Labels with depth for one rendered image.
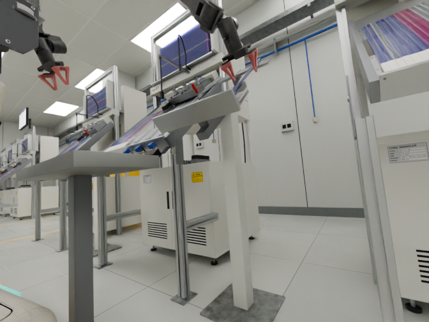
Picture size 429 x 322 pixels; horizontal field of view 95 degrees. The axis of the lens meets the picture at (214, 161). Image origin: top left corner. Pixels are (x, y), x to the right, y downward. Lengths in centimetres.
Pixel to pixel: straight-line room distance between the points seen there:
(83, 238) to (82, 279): 13
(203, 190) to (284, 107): 189
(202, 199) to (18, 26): 100
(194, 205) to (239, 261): 52
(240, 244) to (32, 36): 94
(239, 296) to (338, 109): 223
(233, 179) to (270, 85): 228
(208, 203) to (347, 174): 178
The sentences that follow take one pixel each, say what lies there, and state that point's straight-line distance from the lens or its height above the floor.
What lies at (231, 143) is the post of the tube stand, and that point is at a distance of 81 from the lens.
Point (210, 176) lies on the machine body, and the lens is 117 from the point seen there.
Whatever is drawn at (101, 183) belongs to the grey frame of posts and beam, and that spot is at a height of 54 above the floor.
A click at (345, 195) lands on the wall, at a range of 260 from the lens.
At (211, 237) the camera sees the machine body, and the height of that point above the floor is 18.
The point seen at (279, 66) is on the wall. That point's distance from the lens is 302.
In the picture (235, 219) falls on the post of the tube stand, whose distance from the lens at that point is 82.
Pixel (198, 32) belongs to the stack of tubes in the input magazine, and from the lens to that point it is 172.
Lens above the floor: 51
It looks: 5 degrees up
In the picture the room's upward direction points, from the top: 4 degrees counter-clockwise
